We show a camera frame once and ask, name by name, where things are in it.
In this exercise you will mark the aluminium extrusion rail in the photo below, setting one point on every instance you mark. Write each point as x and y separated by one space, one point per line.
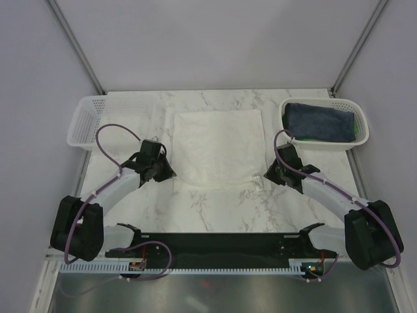
54 254

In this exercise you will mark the right aluminium frame post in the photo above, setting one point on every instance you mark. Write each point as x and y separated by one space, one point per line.
364 36

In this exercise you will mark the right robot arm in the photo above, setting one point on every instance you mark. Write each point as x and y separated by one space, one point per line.
369 235

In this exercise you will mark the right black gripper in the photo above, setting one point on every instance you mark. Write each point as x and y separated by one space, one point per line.
270 174

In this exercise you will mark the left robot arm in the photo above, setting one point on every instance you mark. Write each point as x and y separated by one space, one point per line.
79 231

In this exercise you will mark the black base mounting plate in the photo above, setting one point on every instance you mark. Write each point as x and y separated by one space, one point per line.
229 250

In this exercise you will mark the dark blue towel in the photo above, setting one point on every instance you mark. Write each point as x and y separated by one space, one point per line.
304 108

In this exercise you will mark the white slotted cable duct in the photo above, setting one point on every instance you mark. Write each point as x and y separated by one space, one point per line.
294 267

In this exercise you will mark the left white plastic basket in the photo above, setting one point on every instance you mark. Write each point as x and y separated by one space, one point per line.
138 113

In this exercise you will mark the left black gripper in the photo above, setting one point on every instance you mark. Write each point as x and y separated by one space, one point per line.
167 173

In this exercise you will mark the white towel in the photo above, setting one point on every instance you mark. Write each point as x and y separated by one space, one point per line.
219 150

